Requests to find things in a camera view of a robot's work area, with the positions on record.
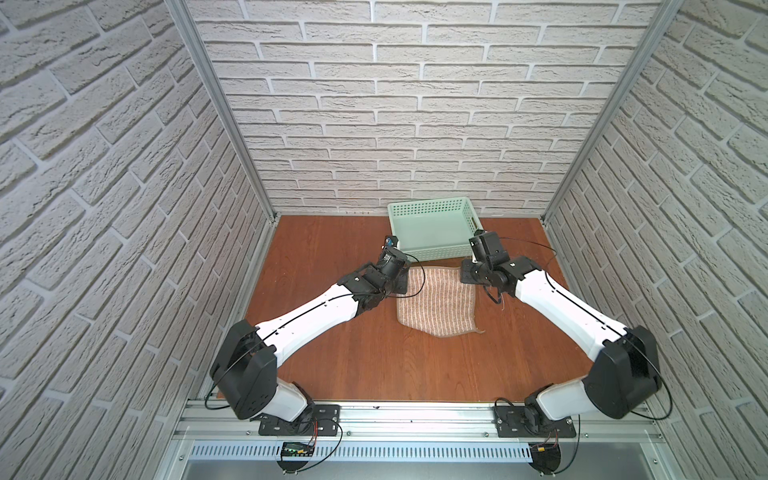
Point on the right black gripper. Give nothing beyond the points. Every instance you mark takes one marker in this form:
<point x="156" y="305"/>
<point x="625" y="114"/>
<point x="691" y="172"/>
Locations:
<point x="475" y="273"/>

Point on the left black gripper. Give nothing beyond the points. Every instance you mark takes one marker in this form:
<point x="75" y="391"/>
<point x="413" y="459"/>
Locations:
<point x="399" y="279"/>

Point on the striped beige dishcloth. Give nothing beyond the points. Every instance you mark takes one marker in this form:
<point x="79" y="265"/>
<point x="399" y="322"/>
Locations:
<point x="438" y="303"/>

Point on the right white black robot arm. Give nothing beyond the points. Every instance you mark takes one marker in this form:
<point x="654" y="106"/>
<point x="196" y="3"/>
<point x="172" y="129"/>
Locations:
<point x="625" y="369"/>

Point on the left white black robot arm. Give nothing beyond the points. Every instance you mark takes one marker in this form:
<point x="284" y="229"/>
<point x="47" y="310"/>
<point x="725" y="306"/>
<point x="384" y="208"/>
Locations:
<point x="245" y="368"/>

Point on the mint green plastic basket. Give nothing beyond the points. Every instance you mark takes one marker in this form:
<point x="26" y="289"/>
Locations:
<point x="434" y="229"/>

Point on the right round controller board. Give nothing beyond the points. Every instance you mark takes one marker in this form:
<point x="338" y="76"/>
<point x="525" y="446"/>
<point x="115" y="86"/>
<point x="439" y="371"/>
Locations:
<point x="545" y="458"/>

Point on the left green controller board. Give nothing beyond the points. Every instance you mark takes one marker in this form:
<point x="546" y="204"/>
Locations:
<point x="297" y="450"/>

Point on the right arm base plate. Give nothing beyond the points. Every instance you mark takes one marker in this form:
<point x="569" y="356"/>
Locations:
<point x="523" y="421"/>

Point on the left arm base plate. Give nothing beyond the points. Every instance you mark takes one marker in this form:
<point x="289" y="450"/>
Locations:
<point x="316" y="420"/>

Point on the aluminium front rail frame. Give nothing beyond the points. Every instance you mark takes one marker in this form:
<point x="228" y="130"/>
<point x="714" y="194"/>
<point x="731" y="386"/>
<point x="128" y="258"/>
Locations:
<point x="420" y="432"/>

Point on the right aluminium corner post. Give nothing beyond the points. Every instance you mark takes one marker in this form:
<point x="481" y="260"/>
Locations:
<point x="658" y="26"/>

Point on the aluminium corner post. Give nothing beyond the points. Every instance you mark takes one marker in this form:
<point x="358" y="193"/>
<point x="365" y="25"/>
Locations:
<point x="195" y="45"/>
<point x="658" y="26"/>

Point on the left aluminium corner post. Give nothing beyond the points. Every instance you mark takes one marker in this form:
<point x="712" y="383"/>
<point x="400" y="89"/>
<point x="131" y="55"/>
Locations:
<point x="195" y="45"/>

